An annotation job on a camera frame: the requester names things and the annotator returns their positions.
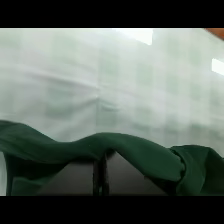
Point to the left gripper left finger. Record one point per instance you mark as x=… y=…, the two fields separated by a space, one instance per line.
x=73 y=180

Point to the dark green T-shirt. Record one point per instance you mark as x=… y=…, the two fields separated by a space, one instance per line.
x=143 y=153

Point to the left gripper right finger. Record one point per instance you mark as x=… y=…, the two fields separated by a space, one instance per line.
x=130 y=180

